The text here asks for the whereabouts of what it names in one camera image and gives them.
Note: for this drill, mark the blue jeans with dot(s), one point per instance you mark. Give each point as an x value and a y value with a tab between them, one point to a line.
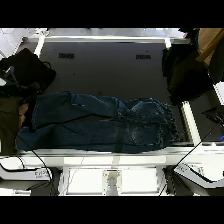
100	133

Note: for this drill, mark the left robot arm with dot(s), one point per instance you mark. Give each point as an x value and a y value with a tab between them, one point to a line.
31	174

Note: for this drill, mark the black garment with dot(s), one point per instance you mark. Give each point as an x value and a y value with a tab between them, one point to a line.
28	70
183	76

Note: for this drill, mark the olive green garment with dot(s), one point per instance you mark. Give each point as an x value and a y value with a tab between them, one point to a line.
8	123

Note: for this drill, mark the silver frame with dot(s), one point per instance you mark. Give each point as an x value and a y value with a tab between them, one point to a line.
100	160

